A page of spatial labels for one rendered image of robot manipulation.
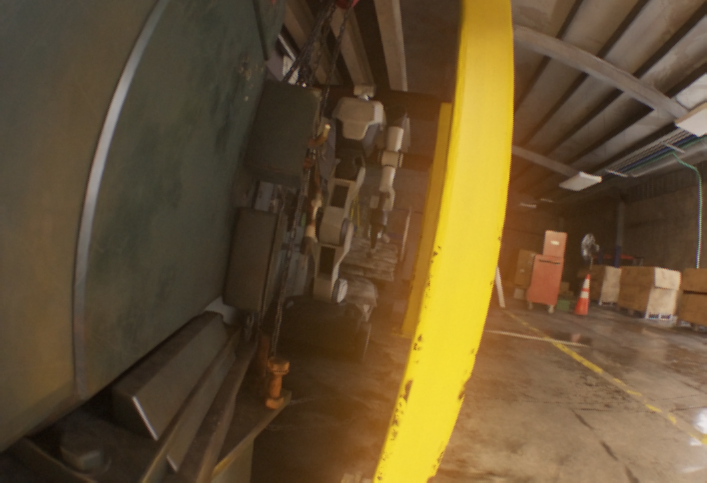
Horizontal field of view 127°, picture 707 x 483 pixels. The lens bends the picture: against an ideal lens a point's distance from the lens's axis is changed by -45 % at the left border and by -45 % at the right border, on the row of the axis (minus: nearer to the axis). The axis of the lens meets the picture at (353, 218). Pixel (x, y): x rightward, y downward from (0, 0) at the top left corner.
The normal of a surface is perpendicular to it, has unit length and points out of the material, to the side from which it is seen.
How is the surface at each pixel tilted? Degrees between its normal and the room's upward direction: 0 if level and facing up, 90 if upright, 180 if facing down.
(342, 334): 90
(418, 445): 90
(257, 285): 90
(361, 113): 90
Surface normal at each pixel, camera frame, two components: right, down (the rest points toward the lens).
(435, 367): -0.18, -0.11
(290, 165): 0.15, -0.04
